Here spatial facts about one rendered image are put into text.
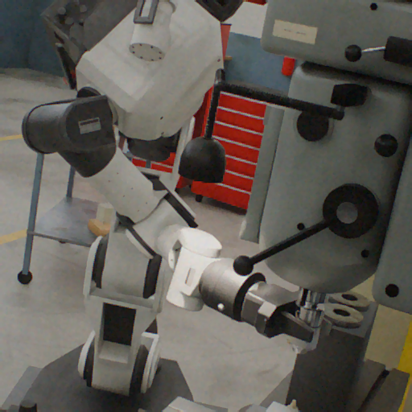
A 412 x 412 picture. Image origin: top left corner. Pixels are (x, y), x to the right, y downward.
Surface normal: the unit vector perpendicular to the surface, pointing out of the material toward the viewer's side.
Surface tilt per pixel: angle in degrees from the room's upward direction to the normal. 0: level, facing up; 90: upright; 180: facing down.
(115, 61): 58
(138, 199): 95
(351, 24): 90
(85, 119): 74
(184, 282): 80
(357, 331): 0
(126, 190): 95
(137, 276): 89
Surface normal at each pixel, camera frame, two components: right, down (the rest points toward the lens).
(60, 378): 0.18, -0.95
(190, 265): -0.59, -0.07
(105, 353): 0.12, -0.72
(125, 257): -0.06, 0.10
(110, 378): -0.13, 0.47
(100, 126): 0.68, 0.04
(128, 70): 0.03, -0.29
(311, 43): -0.43, 0.16
